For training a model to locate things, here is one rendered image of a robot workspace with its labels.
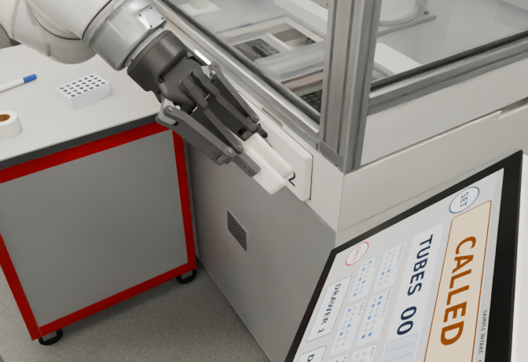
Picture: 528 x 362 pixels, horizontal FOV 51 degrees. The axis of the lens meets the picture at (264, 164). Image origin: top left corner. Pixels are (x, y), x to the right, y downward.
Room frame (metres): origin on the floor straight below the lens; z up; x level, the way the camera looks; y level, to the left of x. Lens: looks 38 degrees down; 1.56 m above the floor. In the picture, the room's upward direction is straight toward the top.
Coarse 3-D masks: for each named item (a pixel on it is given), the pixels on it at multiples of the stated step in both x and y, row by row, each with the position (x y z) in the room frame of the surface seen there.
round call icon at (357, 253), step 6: (366, 240) 0.52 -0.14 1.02; (354, 246) 0.53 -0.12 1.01; (360, 246) 0.52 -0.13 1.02; (366, 246) 0.51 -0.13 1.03; (348, 252) 0.53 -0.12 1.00; (354, 252) 0.52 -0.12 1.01; (360, 252) 0.51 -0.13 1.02; (366, 252) 0.50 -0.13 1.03; (348, 258) 0.51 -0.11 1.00; (354, 258) 0.50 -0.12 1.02; (360, 258) 0.49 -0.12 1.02; (348, 264) 0.50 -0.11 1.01
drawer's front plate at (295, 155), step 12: (252, 108) 1.01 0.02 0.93; (264, 120) 0.97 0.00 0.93; (276, 132) 0.92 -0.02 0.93; (276, 144) 0.92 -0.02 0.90; (288, 144) 0.88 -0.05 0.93; (288, 156) 0.88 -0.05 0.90; (300, 156) 0.85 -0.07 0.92; (300, 168) 0.85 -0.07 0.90; (300, 180) 0.84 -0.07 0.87; (300, 192) 0.84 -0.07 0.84
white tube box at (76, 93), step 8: (72, 80) 1.37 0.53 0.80; (80, 80) 1.38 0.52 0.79; (88, 80) 1.38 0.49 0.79; (96, 80) 1.37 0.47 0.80; (104, 80) 1.37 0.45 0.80; (56, 88) 1.33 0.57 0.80; (64, 88) 1.33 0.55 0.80; (72, 88) 1.34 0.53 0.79; (80, 88) 1.34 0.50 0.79; (88, 88) 1.33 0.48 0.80; (96, 88) 1.33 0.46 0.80; (104, 88) 1.35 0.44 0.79; (64, 96) 1.29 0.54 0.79; (72, 96) 1.30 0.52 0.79; (80, 96) 1.29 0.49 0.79; (88, 96) 1.31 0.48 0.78; (96, 96) 1.33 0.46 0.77; (104, 96) 1.34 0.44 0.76; (72, 104) 1.27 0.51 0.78; (80, 104) 1.29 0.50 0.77
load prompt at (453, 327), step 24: (456, 216) 0.45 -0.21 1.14; (480, 216) 0.42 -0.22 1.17; (456, 240) 0.40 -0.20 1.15; (480, 240) 0.38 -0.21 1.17; (456, 264) 0.37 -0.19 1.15; (480, 264) 0.35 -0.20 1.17; (456, 288) 0.34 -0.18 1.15; (480, 288) 0.32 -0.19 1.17; (456, 312) 0.31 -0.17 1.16; (432, 336) 0.29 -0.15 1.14; (456, 336) 0.28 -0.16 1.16; (432, 360) 0.27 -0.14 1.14; (456, 360) 0.25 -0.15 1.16
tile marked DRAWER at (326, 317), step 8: (344, 280) 0.47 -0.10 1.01; (328, 288) 0.47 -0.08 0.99; (336, 288) 0.46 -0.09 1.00; (344, 288) 0.45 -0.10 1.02; (328, 296) 0.46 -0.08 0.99; (336, 296) 0.44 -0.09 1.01; (344, 296) 0.43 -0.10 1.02; (328, 304) 0.44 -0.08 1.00; (336, 304) 0.43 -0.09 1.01; (320, 312) 0.43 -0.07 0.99; (328, 312) 0.42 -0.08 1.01; (336, 312) 0.41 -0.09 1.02; (320, 320) 0.42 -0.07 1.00; (328, 320) 0.41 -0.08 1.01; (312, 328) 0.41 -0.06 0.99; (320, 328) 0.40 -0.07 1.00; (328, 328) 0.39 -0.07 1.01; (312, 336) 0.40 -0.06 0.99; (320, 336) 0.39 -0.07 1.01
